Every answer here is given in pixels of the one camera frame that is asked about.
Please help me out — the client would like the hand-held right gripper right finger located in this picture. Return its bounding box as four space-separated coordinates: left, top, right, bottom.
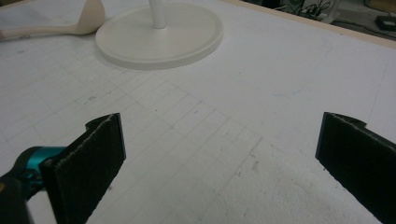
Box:
315 111 396 224

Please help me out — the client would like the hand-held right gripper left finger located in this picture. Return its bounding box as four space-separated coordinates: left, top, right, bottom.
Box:
40 112 127 224

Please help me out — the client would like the white hook rack stand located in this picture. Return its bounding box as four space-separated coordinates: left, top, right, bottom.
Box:
94 0 224 71

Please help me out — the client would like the wooden spoon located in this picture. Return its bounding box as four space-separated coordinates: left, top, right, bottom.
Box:
0 0 106 41

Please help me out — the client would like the white grid mat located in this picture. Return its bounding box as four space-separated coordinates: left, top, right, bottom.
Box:
0 0 396 224

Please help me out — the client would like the flat black device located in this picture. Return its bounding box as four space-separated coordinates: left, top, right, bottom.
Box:
375 14 396 32

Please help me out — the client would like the white floor stand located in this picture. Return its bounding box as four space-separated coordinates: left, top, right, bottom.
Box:
320 0 342 22

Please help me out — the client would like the tangle of black cables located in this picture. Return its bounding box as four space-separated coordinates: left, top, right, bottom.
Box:
297 0 334 21

